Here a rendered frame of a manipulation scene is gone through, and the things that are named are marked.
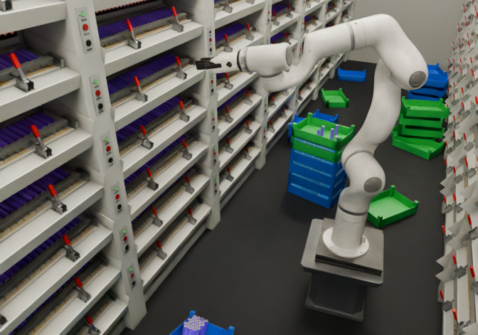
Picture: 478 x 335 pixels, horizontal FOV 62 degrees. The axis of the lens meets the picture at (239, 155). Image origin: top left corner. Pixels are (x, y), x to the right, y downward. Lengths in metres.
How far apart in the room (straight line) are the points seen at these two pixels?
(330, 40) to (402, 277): 1.28
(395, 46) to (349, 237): 0.76
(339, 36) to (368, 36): 0.09
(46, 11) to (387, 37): 0.96
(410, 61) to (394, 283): 1.14
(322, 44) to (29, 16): 0.81
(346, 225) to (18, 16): 1.28
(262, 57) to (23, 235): 0.86
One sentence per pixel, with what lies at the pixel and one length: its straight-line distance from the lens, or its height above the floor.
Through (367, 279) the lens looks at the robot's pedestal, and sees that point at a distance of 1.69.
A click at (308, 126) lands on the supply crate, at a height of 0.40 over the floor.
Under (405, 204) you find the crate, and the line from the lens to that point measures 2.62.
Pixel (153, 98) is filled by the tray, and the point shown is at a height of 0.92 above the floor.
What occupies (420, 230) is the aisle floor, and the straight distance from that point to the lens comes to 2.47.
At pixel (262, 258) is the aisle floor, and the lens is 2.10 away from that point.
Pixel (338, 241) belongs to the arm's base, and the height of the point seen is 0.35.
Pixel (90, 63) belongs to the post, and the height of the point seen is 1.13.
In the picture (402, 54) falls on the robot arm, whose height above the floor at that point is 1.13.
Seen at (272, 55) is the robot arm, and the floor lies 1.12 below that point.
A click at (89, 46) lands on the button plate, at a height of 1.18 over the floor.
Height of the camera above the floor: 1.47
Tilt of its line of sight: 30 degrees down
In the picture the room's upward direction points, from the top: straight up
